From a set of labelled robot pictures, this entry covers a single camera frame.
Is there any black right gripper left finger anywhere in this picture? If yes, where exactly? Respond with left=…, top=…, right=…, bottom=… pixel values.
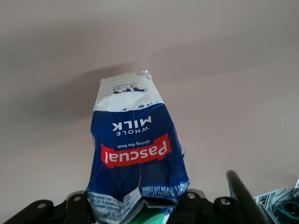
left=3, top=190, right=94, bottom=224

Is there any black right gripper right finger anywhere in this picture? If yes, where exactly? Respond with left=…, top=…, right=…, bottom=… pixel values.
left=167, top=188, right=235, bottom=224

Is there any blue white milk carton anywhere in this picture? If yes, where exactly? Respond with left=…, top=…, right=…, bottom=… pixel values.
left=85, top=69, right=191, bottom=224

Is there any white round device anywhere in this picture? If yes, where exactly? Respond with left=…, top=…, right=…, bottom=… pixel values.
left=253, top=177, right=299, bottom=224

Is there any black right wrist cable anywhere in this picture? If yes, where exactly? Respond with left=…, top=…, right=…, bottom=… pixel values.
left=225, top=170, right=270, bottom=224

